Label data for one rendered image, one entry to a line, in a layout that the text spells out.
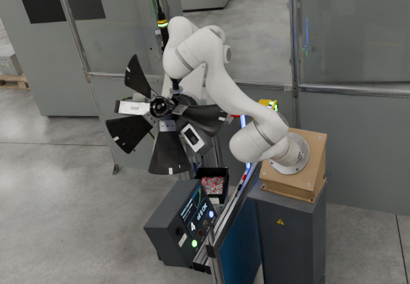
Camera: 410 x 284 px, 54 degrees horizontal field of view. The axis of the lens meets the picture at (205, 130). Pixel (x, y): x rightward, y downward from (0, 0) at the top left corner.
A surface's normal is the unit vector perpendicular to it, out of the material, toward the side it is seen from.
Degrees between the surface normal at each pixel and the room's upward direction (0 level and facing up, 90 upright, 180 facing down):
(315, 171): 44
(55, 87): 90
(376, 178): 90
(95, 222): 0
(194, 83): 50
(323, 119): 90
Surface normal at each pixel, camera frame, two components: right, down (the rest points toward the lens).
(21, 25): -0.26, 0.55
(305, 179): -0.47, -0.24
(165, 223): -0.37, -0.84
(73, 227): -0.14, -0.84
